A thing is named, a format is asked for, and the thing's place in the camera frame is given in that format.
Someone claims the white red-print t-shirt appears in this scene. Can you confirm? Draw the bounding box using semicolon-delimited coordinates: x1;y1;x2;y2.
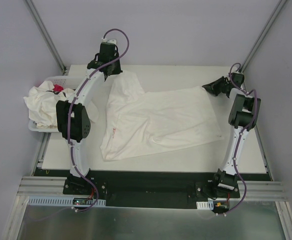
100;71;224;161

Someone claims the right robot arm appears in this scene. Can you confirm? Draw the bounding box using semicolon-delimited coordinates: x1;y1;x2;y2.
202;72;261;198

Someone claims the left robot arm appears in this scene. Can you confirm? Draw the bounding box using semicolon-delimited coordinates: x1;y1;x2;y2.
56;41;122;195

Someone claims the white plastic laundry basket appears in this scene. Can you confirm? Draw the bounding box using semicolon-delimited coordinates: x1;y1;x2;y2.
28;75;83;133

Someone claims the pink t-shirt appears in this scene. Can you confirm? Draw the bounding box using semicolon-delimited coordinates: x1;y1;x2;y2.
53;84;64;92

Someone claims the white t-shirt pile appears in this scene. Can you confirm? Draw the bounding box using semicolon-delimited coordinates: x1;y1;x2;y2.
23;80;101;130

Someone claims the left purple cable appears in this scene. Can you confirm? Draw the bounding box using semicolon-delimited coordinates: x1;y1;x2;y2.
67;29;130;181

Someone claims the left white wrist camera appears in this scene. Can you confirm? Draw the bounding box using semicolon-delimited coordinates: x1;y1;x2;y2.
102;38;117;45

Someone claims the right aluminium frame post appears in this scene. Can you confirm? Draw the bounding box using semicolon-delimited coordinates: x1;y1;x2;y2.
239;0;289;73

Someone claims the aluminium frame post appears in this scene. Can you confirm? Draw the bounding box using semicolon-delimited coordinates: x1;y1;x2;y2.
239;0;289;73
23;0;67;74

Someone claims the left aluminium frame post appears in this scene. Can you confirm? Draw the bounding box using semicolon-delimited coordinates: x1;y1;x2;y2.
23;0;67;74

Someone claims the right white cable duct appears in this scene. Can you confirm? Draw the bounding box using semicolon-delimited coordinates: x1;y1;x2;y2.
196;200;214;211

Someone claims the white cable duct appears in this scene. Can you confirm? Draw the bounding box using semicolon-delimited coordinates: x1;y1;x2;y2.
28;196;95;208
196;200;214;211

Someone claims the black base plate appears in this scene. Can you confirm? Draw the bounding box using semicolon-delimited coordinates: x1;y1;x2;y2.
63;170;240;209

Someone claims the aluminium front rail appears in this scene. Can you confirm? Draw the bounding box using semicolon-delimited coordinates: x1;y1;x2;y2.
17;176;288;202

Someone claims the left white cable duct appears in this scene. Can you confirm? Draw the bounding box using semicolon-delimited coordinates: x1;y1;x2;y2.
28;196;95;208

